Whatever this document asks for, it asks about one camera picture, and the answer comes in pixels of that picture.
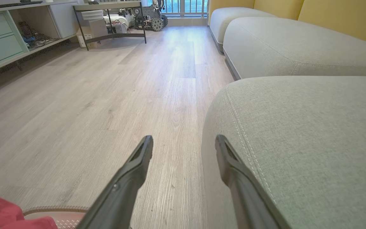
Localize white stacked trays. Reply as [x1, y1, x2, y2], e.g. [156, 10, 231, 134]
[80, 10, 105, 21]

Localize grey fabric sofa seat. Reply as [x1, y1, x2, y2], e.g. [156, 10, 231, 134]
[209, 7, 276, 53]
[222, 17, 366, 80]

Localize brown cardboard box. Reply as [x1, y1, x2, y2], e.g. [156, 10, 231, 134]
[76, 19, 108, 48]

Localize tangled cables in sideboard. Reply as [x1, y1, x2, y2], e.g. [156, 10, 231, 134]
[18, 21, 56, 45]

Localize black metal frame table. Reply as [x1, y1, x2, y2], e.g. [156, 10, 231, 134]
[73, 1, 147, 51]

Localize grey tracked robot vehicle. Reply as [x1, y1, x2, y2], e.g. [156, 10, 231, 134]
[133, 0, 168, 32]

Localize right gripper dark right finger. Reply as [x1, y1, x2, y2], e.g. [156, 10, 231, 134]
[215, 134, 292, 229]

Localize grey sofa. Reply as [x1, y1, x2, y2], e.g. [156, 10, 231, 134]
[201, 76, 366, 229]

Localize teal and grey sideboard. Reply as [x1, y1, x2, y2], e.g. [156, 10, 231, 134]
[0, 0, 79, 77]

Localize white device with cables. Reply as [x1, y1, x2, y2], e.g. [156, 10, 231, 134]
[104, 14, 135, 34]

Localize flat black keyboard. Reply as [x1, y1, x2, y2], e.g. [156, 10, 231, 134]
[0, 1, 43, 8]

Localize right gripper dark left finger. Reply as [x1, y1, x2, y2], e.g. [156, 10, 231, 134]
[77, 135, 154, 229]

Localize window balcony railing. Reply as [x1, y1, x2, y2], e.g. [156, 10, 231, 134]
[162, 0, 208, 17]

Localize white basket with brown rim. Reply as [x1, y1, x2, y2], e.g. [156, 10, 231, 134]
[23, 205, 90, 229]

